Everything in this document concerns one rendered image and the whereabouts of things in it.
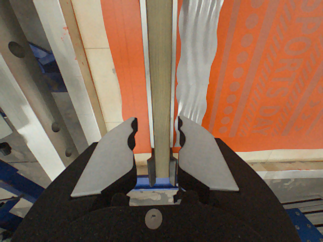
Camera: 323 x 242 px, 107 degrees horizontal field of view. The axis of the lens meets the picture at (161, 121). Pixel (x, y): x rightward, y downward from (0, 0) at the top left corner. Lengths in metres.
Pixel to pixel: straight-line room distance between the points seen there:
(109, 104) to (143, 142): 0.14
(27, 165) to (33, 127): 2.32
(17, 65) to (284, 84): 0.51
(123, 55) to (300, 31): 0.34
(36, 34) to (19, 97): 1.33
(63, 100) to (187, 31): 1.50
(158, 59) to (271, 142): 0.41
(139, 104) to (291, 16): 0.33
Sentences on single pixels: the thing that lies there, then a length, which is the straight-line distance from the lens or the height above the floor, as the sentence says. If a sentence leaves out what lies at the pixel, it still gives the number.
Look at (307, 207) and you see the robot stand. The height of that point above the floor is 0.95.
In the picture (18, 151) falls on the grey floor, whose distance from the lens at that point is 2.49.
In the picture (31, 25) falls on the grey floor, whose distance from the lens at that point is 1.62.
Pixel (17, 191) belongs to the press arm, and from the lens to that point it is 0.82.
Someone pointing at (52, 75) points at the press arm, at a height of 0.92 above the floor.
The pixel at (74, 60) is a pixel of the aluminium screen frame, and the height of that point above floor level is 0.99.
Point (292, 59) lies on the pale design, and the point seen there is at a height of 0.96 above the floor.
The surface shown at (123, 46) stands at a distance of 0.28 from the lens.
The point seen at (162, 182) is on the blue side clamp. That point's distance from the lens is 0.40.
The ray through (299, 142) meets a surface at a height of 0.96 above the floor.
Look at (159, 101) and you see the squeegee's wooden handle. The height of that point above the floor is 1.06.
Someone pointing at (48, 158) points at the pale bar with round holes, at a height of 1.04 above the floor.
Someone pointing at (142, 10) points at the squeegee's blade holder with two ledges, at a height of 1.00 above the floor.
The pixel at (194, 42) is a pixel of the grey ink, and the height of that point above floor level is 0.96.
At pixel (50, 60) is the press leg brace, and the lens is 1.18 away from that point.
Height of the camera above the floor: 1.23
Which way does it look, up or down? 62 degrees down
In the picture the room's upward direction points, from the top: 178 degrees clockwise
